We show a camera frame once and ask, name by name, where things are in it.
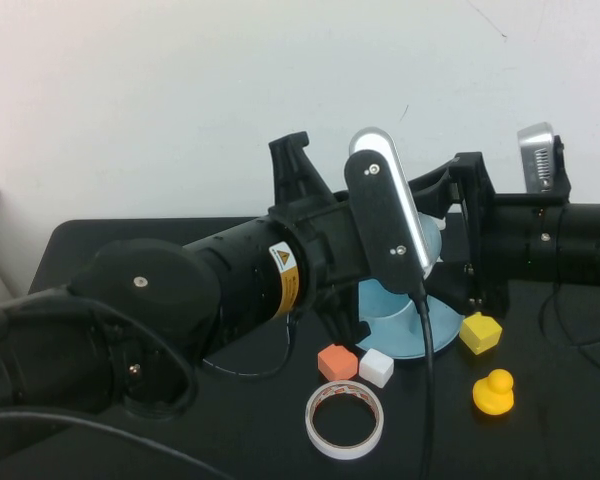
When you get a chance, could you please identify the thick black camera cable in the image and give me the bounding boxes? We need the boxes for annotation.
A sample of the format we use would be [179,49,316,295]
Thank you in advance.
[0,292,436,480]

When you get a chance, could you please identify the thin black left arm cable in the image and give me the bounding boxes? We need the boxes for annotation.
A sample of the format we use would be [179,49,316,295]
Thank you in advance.
[202,309,296,379]

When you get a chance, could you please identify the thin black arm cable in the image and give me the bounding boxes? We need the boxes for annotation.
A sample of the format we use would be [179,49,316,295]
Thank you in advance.
[202,309,296,379]
[538,284,600,369]

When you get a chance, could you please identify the light blue plastic cup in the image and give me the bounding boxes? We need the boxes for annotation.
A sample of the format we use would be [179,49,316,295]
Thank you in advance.
[357,212,444,321]

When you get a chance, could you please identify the yellow rubber duck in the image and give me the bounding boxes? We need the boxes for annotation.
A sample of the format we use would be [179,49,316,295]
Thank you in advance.
[471,368,514,416]

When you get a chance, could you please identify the orange foam cube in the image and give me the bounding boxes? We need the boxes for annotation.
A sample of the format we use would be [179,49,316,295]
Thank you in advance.
[316,340,358,382]

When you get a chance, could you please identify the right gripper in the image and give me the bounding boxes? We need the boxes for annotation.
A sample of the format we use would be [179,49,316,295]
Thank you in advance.
[409,152,510,319]

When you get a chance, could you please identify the white foam cube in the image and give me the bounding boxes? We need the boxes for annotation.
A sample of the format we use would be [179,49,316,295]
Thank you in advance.
[357,348,395,390]

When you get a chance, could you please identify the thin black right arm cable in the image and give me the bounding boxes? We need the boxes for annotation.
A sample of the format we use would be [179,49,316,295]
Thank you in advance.
[538,284,600,369]

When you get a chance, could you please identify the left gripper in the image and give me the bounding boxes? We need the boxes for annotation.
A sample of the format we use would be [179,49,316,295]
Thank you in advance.
[268,130,376,346]

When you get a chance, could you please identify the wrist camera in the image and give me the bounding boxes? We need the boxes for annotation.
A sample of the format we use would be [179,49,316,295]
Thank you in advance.
[517,121,572,199]
[343,127,439,296]

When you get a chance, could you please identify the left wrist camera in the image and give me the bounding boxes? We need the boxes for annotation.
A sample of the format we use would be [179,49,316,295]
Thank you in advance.
[343,127,439,296]

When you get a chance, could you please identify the white double-sided tape roll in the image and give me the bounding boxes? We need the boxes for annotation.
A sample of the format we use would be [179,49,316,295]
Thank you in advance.
[304,380,384,460]

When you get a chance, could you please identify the blue four-post cup stand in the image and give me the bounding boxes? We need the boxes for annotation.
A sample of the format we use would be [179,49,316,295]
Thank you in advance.
[354,217,467,360]

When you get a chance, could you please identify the yellow foam cube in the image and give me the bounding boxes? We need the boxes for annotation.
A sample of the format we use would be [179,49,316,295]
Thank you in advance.
[458,310,502,357]

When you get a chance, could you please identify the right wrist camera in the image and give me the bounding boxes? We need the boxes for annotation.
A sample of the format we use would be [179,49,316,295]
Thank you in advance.
[517,121,572,199]

